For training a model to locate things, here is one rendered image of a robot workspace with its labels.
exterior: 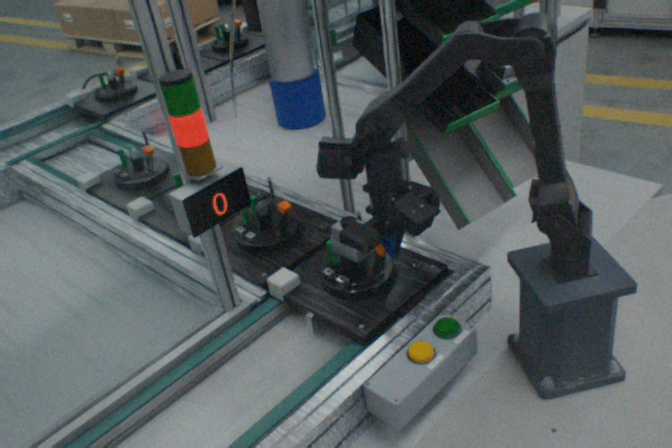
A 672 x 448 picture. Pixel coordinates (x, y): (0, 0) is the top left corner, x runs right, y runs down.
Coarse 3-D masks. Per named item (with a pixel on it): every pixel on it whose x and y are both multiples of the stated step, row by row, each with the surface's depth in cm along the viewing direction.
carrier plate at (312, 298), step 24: (312, 264) 133; (408, 264) 128; (432, 264) 127; (312, 288) 126; (408, 288) 123; (312, 312) 121; (336, 312) 120; (360, 312) 119; (384, 312) 118; (360, 336) 114
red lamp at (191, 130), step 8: (200, 112) 103; (176, 120) 102; (184, 120) 102; (192, 120) 102; (200, 120) 103; (176, 128) 103; (184, 128) 102; (192, 128) 103; (200, 128) 103; (176, 136) 104; (184, 136) 103; (192, 136) 103; (200, 136) 104; (208, 136) 106; (184, 144) 104; (192, 144) 104; (200, 144) 104
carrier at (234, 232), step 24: (240, 216) 151; (264, 216) 140; (288, 216) 145; (312, 216) 147; (240, 240) 140; (264, 240) 139; (288, 240) 139; (312, 240) 140; (240, 264) 136; (264, 264) 135; (288, 264) 134; (264, 288) 130
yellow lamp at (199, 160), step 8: (208, 144) 106; (184, 152) 105; (192, 152) 105; (200, 152) 105; (208, 152) 106; (184, 160) 106; (192, 160) 105; (200, 160) 105; (208, 160) 106; (184, 168) 108; (192, 168) 106; (200, 168) 106; (208, 168) 107
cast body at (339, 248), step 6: (348, 216) 122; (342, 222) 121; (348, 222) 120; (360, 222) 122; (336, 228) 121; (342, 228) 121; (336, 234) 122; (336, 240) 123; (336, 246) 124; (342, 246) 122; (336, 252) 125; (342, 252) 123; (348, 252) 122; (354, 252) 121; (360, 252) 121; (372, 252) 124; (348, 258) 123; (354, 258) 121; (360, 258) 122
